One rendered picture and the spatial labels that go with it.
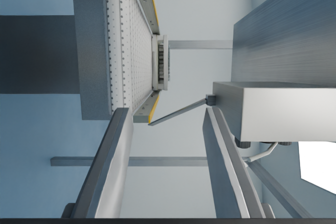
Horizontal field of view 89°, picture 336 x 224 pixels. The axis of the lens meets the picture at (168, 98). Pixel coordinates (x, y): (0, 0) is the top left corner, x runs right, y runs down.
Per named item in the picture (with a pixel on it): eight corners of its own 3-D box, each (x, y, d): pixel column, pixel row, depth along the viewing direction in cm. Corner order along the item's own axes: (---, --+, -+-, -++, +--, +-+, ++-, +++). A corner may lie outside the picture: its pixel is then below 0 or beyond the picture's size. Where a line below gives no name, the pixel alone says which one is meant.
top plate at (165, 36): (164, 43, 98) (168, 43, 98) (164, 86, 102) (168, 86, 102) (163, 33, 74) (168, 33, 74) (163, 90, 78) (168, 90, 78)
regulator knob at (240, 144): (237, 149, 35) (259, 149, 35) (238, 137, 35) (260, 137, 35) (231, 142, 39) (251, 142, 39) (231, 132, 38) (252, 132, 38)
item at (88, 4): (81, 120, 36) (128, 120, 36) (70, -29, 32) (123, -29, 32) (149, 83, 165) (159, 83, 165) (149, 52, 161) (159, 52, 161)
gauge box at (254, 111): (239, 142, 33) (344, 143, 33) (243, 87, 31) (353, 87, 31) (211, 115, 54) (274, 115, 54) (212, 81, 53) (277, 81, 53)
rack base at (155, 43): (155, 43, 98) (160, 43, 98) (156, 86, 102) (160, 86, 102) (151, 34, 74) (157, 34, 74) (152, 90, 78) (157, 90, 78)
